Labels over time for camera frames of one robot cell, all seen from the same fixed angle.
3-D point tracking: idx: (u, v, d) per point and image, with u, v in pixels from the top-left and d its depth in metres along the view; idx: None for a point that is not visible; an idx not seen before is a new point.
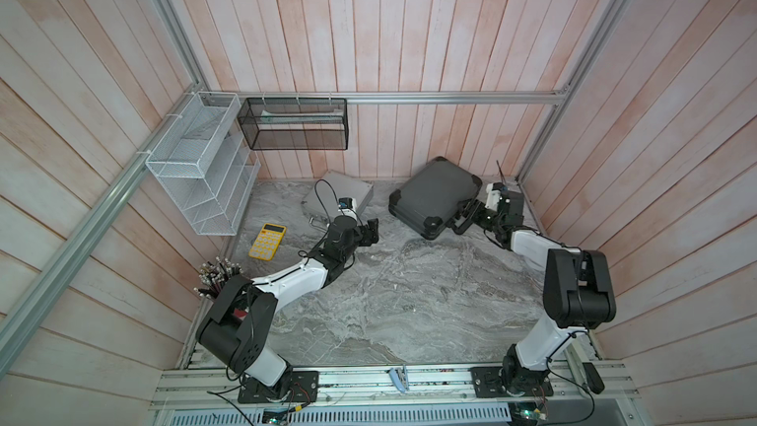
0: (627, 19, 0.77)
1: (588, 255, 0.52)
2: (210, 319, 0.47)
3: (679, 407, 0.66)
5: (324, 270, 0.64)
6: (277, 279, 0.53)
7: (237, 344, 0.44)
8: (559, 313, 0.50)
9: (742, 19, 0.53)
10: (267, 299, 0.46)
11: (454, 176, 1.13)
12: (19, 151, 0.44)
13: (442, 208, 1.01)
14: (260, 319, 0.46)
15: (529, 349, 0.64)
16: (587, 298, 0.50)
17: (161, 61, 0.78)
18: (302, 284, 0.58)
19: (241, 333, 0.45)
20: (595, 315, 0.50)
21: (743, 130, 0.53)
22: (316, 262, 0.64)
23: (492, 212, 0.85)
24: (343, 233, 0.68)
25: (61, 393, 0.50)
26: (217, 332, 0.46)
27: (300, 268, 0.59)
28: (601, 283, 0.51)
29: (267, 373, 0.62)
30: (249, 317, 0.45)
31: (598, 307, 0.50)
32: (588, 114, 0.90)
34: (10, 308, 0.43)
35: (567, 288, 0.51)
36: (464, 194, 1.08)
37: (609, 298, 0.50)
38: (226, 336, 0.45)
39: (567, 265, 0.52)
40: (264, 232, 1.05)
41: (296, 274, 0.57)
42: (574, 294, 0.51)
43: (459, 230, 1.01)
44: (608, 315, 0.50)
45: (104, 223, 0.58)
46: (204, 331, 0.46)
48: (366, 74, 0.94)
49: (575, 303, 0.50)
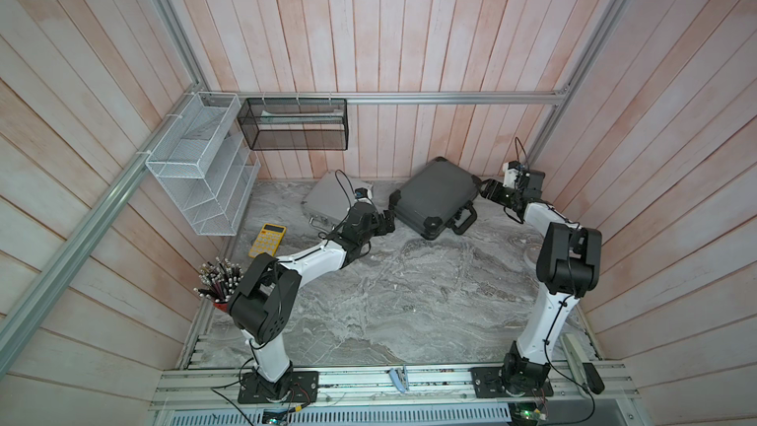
0: (627, 19, 0.77)
1: (586, 232, 0.58)
2: (239, 293, 0.51)
3: (679, 407, 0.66)
5: (343, 251, 0.66)
6: (300, 257, 0.56)
7: (265, 316, 0.48)
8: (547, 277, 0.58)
9: (741, 19, 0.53)
10: (292, 276, 0.49)
11: (454, 176, 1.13)
12: (19, 151, 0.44)
13: (442, 207, 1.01)
14: (287, 294, 0.49)
15: (527, 334, 0.67)
16: (576, 266, 0.57)
17: (161, 61, 0.78)
18: (322, 263, 0.61)
19: (269, 307, 0.48)
20: (580, 283, 0.57)
21: (743, 130, 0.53)
22: (336, 244, 0.67)
23: (511, 189, 0.90)
24: (362, 218, 0.71)
25: (61, 394, 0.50)
26: (245, 306, 0.49)
27: (319, 248, 0.62)
28: (591, 255, 0.57)
29: (272, 365, 0.62)
30: (276, 292, 0.48)
31: (583, 275, 0.57)
32: (588, 114, 0.90)
34: (10, 308, 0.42)
35: (557, 256, 0.58)
36: (464, 194, 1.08)
37: (595, 269, 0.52)
38: (254, 310, 0.49)
39: (562, 237, 0.58)
40: (264, 231, 1.05)
41: (316, 254, 0.60)
42: (563, 262, 0.58)
43: (459, 230, 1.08)
44: (591, 283, 0.57)
45: (104, 223, 0.58)
46: (234, 306, 0.50)
48: (366, 74, 0.94)
49: (562, 269, 0.57)
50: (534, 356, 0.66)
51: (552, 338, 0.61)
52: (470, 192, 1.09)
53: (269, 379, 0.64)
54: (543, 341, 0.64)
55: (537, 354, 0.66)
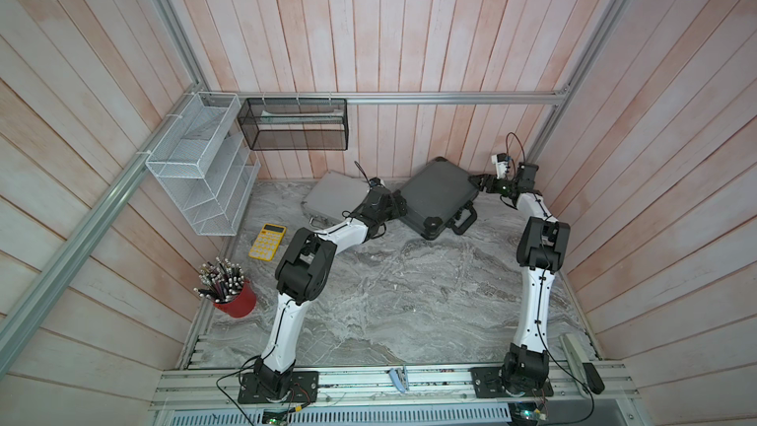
0: (627, 19, 0.77)
1: (558, 225, 0.72)
2: (285, 260, 0.60)
3: (679, 408, 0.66)
5: (365, 227, 0.75)
6: (332, 232, 0.65)
7: (309, 279, 0.57)
8: (524, 258, 0.74)
9: (741, 19, 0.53)
10: (328, 247, 0.58)
11: (454, 175, 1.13)
12: (19, 151, 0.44)
13: (441, 207, 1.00)
14: (325, 261, 0.59)
15: (522, 321, 0.71)
16: (546, 250, 0.73)
17: (162, 61, 0.78)
18: (350, 237, 0.71)
19: (313, 270, 0.58)
20: (547, 264, 0.73)
21: (743, 130, 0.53)
22: (360, 221, 0.75)
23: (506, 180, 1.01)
24: (380, 198, 0.81)
25: (61, 394, 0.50)
26: (291, 271, 0.59)
27: (346, 224, 0.71)
28: (561, 245, 0.72)
29: (285, 346, 0.65)
30: (318, 260, 0.58)
31: (551, 257, 0.72)
32: (588, 114, 0.90)
34: (10, 308, 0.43)
35: (531, 243, 0.73)
36: (464, 194, 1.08)
37: (560, 253, 0.72)
38: (299, 274, 0.58)
39: (537, 230, 0.72)
40: (264, 231, 1.05)
41: (344, 228, 0.69)
42: (535, 248, 0.73)
43: (459, 230, 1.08)
44: (558, 265, 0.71)
45: (104, 223, 0.58)
46: (282, 270, 0.59)
48: (366, 74, 0.94)
49: (535, 253, 0.73)
50: (531, 342, 0.69)
51: (542, 319, 0.70)
52: (471, 191, 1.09)
53: (276, 369, 0.65)
54: (535, 321, 0.70)
55: (533, 340, 0.69)
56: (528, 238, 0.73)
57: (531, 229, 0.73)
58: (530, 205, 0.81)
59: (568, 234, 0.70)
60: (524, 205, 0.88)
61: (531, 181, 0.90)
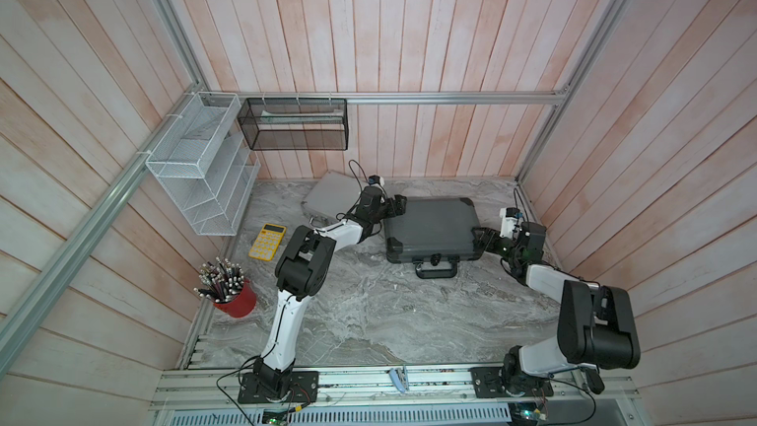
0: (627, 20, 0.77)
1: (609, 292, 0.48)
2: (285, 257, 0.61)
3: (680, 407, 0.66)
5: (360, 228, 0.77)
6: (330, 229, 0.67)
7: (309, 274, 0.59)
8: (573, 348, 0.46)
9: (742, 19, 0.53)
10: (328, 242, 0.60)
11: (460, 224, 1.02)
12: (19, 150, 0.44)
13: (409, 241, 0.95)
14: (326, 256, 0.61)
15: (534, 358, 0.62)
16: (606, 333, 0.46)
17: (161, 61, 0.78)
18: (346, 236, 0.72)
19: (314, 266, 0.59)
20: (615, 357, 0.45)
21: (743, 130, 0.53)
22: (355, 221, 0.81)
23: (509, 242, 0.81)
24: (372, 199, 0.82)
25: (61, 394, 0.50)
26: (291, 267, 0.60)
27: (343, 224, 0.73)
28: (623, 321, 0.46)
29: (285, 346, 0.65)
30: (318, 255, 0.59)
31: (622, 349, 0.45)
32: (588, 114, 0.90)
34: (10, 308, 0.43)
35: (583, 323, 0.47)
36: (454, 246, 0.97)
37: (633, 340, 0.45)
38: (299, 270, 0.59)
39: (584, 300, 0.48)
40: (264, 231, 1.05)
41: (341, 227, 0.71)
42: (589, 327, 0.47)
43: (421, 274, 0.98)
44: (633, 357, 0.45)
45: (104, 223, 0.58)
46: (281, 268, 0.60)
48: (366, 74, 0.94)
49: (592, 339, 0.46)
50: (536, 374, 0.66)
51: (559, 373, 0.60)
52: (460, 248, 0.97)
53: (277, 367, 0.65)
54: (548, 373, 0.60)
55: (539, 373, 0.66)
56: (574, 314, 0.47)
57: (576, 298, 0.48)
58: (547, 272, 0.61)
59: (630, 304, 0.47)
60: (538, 278, 0.64)
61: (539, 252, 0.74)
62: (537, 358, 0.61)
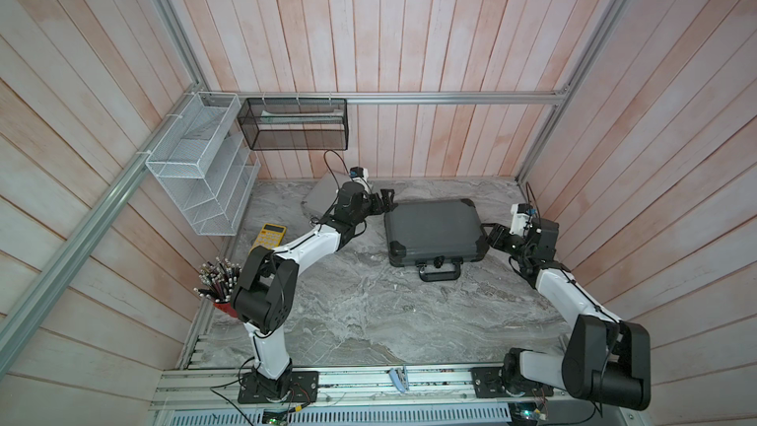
0: (627, 20, 0.77)
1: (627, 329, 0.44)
2: (240, 287, 0.52)
3: (680, 408, 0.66)
5: (337, 235, 0.67)
6: (296, 246, 0.57)
7: (268, 306, 0.49)
8: (578, 387, 0.44)
9: (742, 19, 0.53)
10: (289, 264, 0.50)
11: (463, 226, 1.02)
12: (19, 150, 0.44)
13: (412, 244, 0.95)
14: (287, 282, 0.50)
15: (533, 365, 0.62)
16: (615, 376, 0.43)
17: (161, 61, 0.78)
18: (318, 248, 0.62)
19: (272, 296, 0.49)
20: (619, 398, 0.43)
21: (743, 130, 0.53)
22: (329, 228, 0.67)
23: (517, 239, 0.76)
24: (352, 198, 0.70)
25: (61, 394, 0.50)
26: (247, 299, 0.50)
27: (314, 234, 0.63)
28: (637, 364, 0.43)
29: (274, 360, 0.63)
30: (276, 282, 0.50)
31: (631, 391, 0.42)
32: (588, 114, 0.90)
34: (10, 308, 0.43)
35: (593, 368, 0.43)
36: (456, 248, 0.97)
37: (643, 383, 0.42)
38: (256, 300, 0.50)
39: (599, 342, 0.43)
40: (264, 231, 1.05)
41: (311, 240, 0.60)
42: (599, 371, 0.44)
43: (425, 277, 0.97)
44: (640, 398, 0.42)
45: (104, 223, 0.58)
46: (237, 300, 0.51)
48: (366, 74, 0.94)
49: (602, 384, 0.43)
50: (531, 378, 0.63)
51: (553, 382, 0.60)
52: (463, 250, 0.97)
53: (270, 376, 0.64)
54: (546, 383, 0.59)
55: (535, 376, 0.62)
56: (584, 355, 0.44)
57: (589, 339, 0.44)
58: (562, 289, 0.55)
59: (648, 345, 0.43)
60: (549, 286, 0.60)
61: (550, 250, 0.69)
62: (538, 370, 0.60)
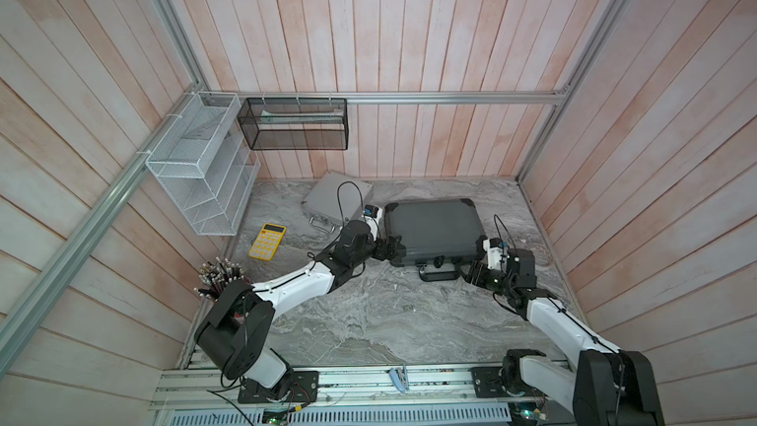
0: (627, 19, 0.77)
1: (628, 360, 0.46)
2: (207, 322, 0.47)
3: (679, 407, 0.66)
5: (329, 277, 0.61)
6: (278, 286, 0.51)
7: (231, 351, 0.44)
8: None
9: (742, 19, 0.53)
10: (264, 308, 0.45)
11: (463, 227, 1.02)
12: (19, 150, 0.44)
13: (413, 241, 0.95)
14: (256, 327, 0.45)
15: (532, 374, 0.62)
16: (630, 413, 0.42)
17: (161, 61, 0.78)
18: (304, 291, 0.56)
19: (237, 341, 0.44)
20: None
21: (743, 130, 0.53)
22: (323, 268, 0.62)
23: (498, 273, 0.77)
24: (354, 239, 0.66)
25: (61, 394, 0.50)
26: (213, 338, 0.45)
27: (305, 273, 0.58)
28: (648, 397, 0.42)
29: (266, 375, 0.62)
30: (244, 324, 0.44)
31: None
32: (588, 114, 0.90)
34: (10, 308, 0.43)
35: (606, 407, 0.42)
36: (456, 248, 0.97)
37: (657, 416, 0.41)
38: (221, 341, 0.45)
39: (606, 379, 0.43)
40: (264, 231, 1.05)
41: (298, 282, 0.55)
42: (612, 410, 0.42)
43: (426, 276, 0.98)
44: None
45: (104, 223, 0.58)
46: (201, 335, 0.46)
48: (366, 74, 0.94)
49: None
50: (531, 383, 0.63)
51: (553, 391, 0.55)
52: (462, 251, 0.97)
53: (266, 386, 0.64)
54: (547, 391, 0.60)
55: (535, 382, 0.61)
56: (594, 395, 0.42)
57: (596, 378, 0.43)
58: (554, 319, 0.55)
59: (653, 374, 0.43)
60: (540, 318, 0.60)
61: (532, 276, 0.70)
62: (538, 376, 0.60)
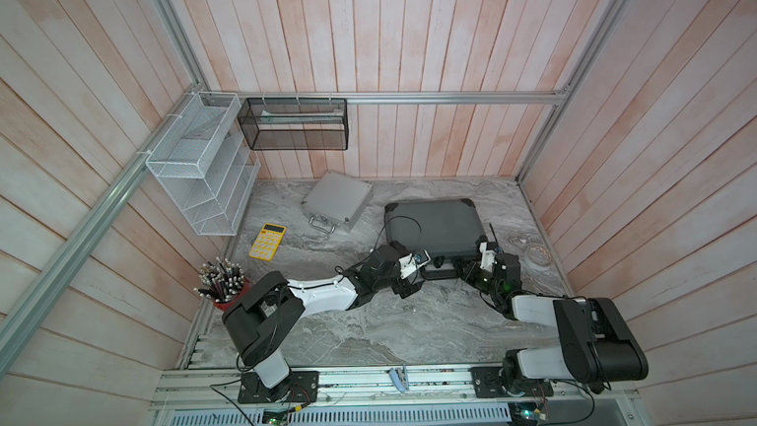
0: (627, 20, 0.77)
1: (596, 305, 0.52)
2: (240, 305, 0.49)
3: (679, 408, 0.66)
5: (352, 296, 0.63)
6: (309, 288, 0.53)
7: (253, 339, 0.45)
8: (585, 372, 0.44)
9: (741, 19, 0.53)
10: (295, 305, 0.47)
11: (464, 226, 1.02)
12: (19, 150, 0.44)
13: (417, 243, 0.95)
14: (284, 321, 0.46)
15: (531, 362, 0.63)
16: (612, 346, 0.45)
17: (162, 61, 0.78)
18: (329, 300, 0.58)
19: (262, 329, 0.45)
20: (625, 368, 0.44)
21: (743, 130, 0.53)
22: (349, 284, 0.64)
23: (488, 273, 0.82)
24: (382, 264, 0.67)
25: (61, 395, 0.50)
26: (240, 321, 0.47)
27: (333, 284, 0.60)
28: (620, 329, 0.47)
29: (270, 373, 0.62)
30: (274, 316, 0.46)
31: (631, 359, 0.44)
32: (588, 113, 0.90)
34: (10, 308, 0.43)
35: (585, 340, 0.46)
36: (455, 248, 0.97)
37: (637, 350, 0.45)
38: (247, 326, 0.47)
39: (579, 318, 0.48)
40: (264, 231, 1.05)
41: (326, 289, 0.57)
42: (592, 343, 0.46)
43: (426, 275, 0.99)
44: (641, 366, 0.44)
45: (104, 223, 0.58)
46: (231, 316, 0.48)
48: (366, 74, 0.94)
49: (600, 356, 0.44)
50: (528, 370, 0.64)
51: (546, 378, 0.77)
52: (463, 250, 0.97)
53: (265, 386, 0.64)
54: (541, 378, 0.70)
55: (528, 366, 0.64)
56: (573, 330, 0.47)
57: (571, 317, 0.48)
58: (533, 298, 0.61)
59: (616, 311, 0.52)
60: (524, 308, 0.65)
61: (516, 280, 0.74)
62: (537, 367, 0.61)
